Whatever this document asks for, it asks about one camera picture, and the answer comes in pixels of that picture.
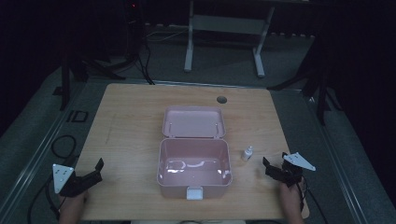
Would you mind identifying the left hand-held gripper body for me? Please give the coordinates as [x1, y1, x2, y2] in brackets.
[51, 163, 92, 198]

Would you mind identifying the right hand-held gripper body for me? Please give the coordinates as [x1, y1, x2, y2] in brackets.
[273, 151, 317, 188]

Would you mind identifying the small white bottle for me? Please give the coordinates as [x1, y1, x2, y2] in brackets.
[241, 145, 254, 162]

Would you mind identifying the pink plastic box with lid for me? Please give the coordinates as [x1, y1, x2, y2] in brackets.
[156, 105, 233, 201]

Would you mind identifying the person's right hand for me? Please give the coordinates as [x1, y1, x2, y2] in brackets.
[278, 182, 304, 215]

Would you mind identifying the person's left hand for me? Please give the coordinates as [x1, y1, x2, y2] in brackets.
[58, 191, 90, 219]

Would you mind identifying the black metal stand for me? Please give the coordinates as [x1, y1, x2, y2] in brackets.
[266, 35, 344, 127]
[51, 54, 126, 112]

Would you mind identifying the dark computer tower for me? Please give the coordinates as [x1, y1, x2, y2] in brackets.
[121, 0, 147, 62]

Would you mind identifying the black looped floor cable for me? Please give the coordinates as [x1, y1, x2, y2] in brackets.
[50, 133, 78, 161]

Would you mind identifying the metal floor rail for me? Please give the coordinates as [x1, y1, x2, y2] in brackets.
[0, 81, 104, 223]
[303, 92, 376, 224]

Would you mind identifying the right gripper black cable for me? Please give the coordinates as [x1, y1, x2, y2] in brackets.
[298, 175, 329, 224]

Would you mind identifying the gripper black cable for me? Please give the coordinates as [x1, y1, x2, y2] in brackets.
[26, 175, 64, 224]
[298, 175, 329, 224]

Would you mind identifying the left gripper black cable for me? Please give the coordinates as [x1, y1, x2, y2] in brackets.
[26, 175, 64, 224]

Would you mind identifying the black hanging cable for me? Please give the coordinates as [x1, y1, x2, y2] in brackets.
[135, 38, 156, 86]

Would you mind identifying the white floor cable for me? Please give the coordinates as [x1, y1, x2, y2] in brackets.
[145, 28, 189, 43]

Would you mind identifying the white metal desk frame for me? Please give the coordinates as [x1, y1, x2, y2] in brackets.
[183, 0, 276, 79]

